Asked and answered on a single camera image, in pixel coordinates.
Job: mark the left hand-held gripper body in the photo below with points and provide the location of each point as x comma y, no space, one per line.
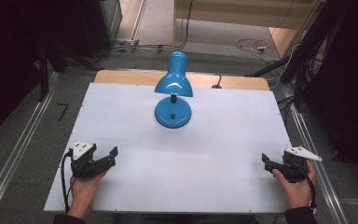
82,165

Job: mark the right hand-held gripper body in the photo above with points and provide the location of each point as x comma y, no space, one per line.
295,169

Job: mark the blue desk lamp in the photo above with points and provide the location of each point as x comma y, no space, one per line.
173,84

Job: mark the person's right hand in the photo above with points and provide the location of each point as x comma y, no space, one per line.
298,193

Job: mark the person's left hand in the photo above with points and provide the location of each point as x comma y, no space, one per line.
83,191

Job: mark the black metal stand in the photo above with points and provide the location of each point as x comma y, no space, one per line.
45,71

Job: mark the grey power strip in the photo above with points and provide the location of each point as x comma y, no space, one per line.
126,43

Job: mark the black tripod stand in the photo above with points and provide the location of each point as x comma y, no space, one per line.
304,49

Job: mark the dark cabinet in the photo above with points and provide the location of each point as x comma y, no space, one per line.
101,25

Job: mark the light wooden furniture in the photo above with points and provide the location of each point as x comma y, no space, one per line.
236,12

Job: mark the aluminium floor rail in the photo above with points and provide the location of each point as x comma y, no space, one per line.
317,174
15,146

